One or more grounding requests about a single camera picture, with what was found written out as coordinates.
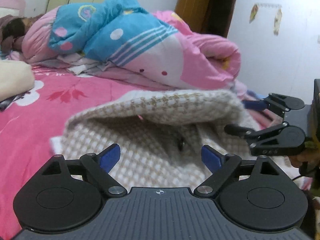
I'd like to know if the wall hook decoration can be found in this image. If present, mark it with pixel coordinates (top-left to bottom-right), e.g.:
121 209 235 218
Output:
248 2 283 36

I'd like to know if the grey white striped cloth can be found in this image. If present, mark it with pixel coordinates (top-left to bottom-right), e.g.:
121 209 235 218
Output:
37 51 156 81

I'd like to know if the cream folded garment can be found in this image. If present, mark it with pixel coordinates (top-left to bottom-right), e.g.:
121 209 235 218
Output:
0 60 35 101

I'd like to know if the pink white headboard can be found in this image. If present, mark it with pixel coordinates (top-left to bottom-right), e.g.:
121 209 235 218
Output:
0 0 25 17

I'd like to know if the beige houndstooth knit cardigan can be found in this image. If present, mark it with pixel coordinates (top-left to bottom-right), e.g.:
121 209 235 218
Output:
50 90 260 189

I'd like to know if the blue pink cartoon quilt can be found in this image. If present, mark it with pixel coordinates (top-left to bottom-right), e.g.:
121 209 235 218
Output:
22 0 241 90

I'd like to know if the brown wooden door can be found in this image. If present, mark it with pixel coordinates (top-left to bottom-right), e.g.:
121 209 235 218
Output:
175 0 236 38

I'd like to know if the pink floral bed sheet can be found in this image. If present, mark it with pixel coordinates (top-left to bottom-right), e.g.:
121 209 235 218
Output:
0 62 313 240

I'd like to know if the dark maroon garment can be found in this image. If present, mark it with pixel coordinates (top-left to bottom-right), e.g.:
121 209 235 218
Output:
0 15 46 55

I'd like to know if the person right hand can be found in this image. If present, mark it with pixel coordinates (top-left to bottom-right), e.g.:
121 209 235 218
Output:
286 140 319 181

